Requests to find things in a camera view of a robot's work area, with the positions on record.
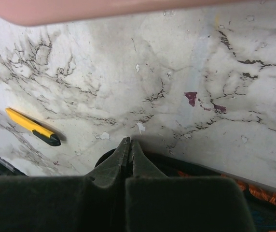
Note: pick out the black orange floral tie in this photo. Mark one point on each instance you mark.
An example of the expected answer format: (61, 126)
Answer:
(260, 201)

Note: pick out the pink perforated plastic basket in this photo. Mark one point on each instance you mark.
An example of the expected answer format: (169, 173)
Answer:
(42, 12)

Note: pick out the yellow utility knife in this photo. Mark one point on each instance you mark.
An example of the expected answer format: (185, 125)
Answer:
(35, 127)

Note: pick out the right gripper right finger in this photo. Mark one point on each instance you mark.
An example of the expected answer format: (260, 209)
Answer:
(155, 202)

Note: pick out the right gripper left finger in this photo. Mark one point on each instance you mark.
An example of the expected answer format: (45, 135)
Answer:
(88, 203)

